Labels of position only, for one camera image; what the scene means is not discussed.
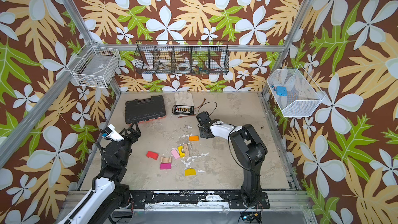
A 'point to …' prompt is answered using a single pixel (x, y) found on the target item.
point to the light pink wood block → (174, 153)
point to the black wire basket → (182, 57)
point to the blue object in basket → (281, 90)
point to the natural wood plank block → (186, 150)
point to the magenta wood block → (165, 166)
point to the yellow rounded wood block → (190, 172)
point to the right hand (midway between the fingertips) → (205, 131)
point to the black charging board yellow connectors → (184, 109)
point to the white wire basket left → (95, 66)
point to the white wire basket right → (295, 93)
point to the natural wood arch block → (166, 159)
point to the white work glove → (184, 98)
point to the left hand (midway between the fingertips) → (130, 123)
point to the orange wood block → (194, 138)
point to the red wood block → (152, 155)
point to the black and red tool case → (139, 112)
